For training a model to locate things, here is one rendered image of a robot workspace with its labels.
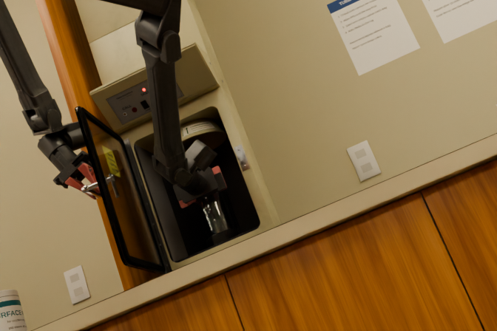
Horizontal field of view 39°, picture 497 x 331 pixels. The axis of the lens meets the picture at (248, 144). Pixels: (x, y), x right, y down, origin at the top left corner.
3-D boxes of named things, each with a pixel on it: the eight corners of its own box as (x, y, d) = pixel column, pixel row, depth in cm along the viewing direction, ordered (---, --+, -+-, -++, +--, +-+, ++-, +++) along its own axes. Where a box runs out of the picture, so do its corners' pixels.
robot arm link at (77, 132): (25, 114, 174) (45, 111, 169) (62, 103, 183) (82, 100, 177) (39, 160, 176) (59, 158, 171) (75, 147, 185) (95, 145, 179)
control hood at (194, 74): (117, 134, 196) (107, 103, 199) (221, 86, 191) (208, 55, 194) (97, 124, 185) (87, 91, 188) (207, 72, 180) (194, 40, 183)
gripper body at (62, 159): (68, 190, 174) (49, 171, 176) (97, 161, 174) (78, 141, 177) (56, 185, 168) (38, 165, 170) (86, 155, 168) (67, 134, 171)
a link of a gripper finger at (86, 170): (92, 209, 172) (69, 183, 175) (113, 188, 172) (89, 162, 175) (81, 205, 165) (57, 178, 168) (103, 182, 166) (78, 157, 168)
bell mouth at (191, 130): (182, 164, 209) (176, 148, 211) (235, 140, 206) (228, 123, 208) (158, 151, 193) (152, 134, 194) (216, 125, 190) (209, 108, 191)
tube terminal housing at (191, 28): (201, 296, 205) (125, 70, 228) (302, 254, 200) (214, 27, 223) (169, 295, 182) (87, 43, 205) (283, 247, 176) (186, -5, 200)
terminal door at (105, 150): (166, 274, 182) (121, 137, 194) (126, 264, 153) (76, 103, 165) (163, 275, 182) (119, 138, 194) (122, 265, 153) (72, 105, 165)
